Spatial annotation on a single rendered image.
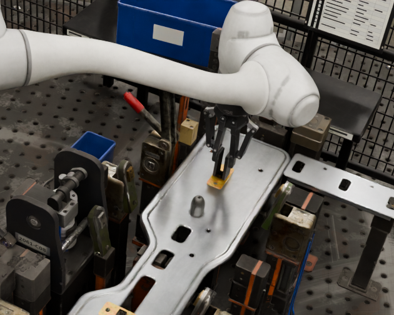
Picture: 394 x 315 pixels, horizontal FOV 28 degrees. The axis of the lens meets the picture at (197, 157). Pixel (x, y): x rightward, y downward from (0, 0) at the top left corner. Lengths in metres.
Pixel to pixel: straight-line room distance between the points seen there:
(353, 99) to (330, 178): 0.32
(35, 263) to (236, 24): 0.60
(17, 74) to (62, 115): 1.12
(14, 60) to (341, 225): 1.20
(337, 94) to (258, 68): 0.73
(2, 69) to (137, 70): 0.24
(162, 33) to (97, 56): 0.74
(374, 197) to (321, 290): 0.31
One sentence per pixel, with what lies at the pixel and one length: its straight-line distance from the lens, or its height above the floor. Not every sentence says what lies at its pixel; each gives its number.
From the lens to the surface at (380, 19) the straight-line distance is 2.13.
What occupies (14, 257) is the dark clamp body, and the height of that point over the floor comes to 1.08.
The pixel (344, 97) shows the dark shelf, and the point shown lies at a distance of 2.17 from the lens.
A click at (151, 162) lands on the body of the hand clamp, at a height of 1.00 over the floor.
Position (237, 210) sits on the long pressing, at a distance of 1.79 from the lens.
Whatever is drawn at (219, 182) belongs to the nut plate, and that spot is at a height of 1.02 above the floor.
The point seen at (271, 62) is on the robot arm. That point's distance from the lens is 1.48.
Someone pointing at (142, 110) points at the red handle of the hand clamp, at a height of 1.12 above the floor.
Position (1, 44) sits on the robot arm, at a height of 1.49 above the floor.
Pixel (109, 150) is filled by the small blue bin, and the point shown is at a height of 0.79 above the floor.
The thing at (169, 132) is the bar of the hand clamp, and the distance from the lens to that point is 1.81.
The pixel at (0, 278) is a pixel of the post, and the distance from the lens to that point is 1.49.
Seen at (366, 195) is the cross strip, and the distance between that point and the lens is 1.92.
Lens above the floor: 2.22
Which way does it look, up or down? 40 degrees down
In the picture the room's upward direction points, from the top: 9 degrees clockwise
